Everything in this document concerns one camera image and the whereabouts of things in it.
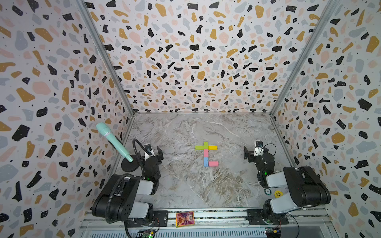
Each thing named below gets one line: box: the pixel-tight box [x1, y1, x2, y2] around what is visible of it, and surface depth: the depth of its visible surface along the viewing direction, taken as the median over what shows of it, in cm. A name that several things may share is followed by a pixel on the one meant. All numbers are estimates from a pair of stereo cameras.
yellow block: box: [208, 145, 218, 151], surface depth 102 cm
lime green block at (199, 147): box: [194, 145, 204, 151], surface depth 102 cm
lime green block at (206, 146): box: [203, 141, 209, 150], surface depth 102 cm
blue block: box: [203, 157, 209, 168], surface depth 95 cm
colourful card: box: [175, 211, 195, 228], surface depth 74 cm
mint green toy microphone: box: [95, 121, 134, 163], surface depth 71 cm
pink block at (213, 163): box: [208, 161, 219, 167], surface depth 94 cm
